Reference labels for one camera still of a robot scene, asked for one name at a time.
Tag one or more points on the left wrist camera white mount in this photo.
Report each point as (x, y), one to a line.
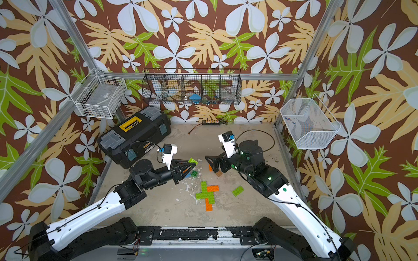
(168, 151)

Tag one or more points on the orange lego brick long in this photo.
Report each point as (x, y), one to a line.
(209, 207)

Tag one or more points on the black toolbox yellow handle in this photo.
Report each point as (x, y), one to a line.
(132, 139)

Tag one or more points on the black power strip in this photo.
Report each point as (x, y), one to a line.
(211, 123)

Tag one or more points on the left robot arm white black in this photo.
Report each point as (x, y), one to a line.
(75, 235)

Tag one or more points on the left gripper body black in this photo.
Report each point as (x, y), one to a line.
(164, 175)

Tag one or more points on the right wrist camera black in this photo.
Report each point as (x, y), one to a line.
(229, 143)

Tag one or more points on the white wire basket right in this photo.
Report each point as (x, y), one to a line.
(310, 123)

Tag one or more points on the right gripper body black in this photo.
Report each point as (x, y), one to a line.
(228, 164)

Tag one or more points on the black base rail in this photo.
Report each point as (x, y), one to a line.
(220, 235)

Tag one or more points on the black wire basket centre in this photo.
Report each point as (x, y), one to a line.
(192, 86)

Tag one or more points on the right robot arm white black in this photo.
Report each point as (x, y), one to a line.
(315, 241)

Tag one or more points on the white wire basket left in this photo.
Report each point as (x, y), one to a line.
(99, 95)

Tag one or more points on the lime lego brick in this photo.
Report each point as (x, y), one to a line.
(191, 160)
(200, 195)
(204, 189)
(237, 191)

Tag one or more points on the white wire basket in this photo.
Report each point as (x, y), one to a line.
(99, 95)
(310, 123)

